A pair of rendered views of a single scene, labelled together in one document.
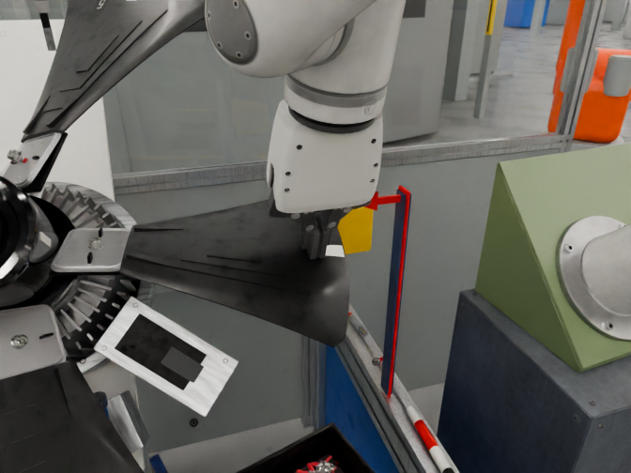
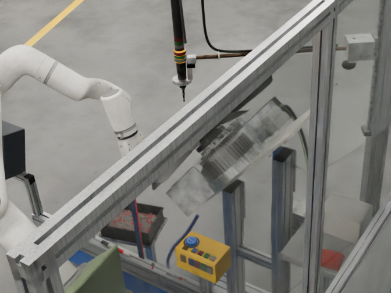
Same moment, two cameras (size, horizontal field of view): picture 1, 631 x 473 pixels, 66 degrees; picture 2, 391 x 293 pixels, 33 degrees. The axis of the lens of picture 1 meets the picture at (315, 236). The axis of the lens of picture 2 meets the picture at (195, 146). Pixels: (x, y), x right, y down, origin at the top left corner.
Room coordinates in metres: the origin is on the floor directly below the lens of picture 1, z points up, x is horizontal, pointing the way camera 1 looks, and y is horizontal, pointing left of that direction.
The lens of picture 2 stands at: (2.11, -0.96, 2.60)
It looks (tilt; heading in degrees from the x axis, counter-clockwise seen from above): 35 degrees down; 144
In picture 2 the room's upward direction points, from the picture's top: 4 degrees counter-clockwise
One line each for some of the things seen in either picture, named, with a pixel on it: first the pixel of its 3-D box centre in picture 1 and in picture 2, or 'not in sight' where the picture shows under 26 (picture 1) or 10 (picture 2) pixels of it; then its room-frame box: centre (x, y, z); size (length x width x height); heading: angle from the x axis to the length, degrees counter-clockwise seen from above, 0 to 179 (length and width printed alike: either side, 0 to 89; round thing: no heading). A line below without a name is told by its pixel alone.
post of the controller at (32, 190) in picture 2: not in sight; (33, 195); (0.04, -0.28, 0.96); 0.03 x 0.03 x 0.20; 17
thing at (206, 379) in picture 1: (171, 356); not in sight; (0.48, 0.19, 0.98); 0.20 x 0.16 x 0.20; 17
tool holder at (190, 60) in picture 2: not in sight; (184, 68); (0.45, 0.23, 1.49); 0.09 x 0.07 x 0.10; 52
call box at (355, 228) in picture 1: (331, 217); not in sight; (0.83, -0.03, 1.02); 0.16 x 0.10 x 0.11; 17
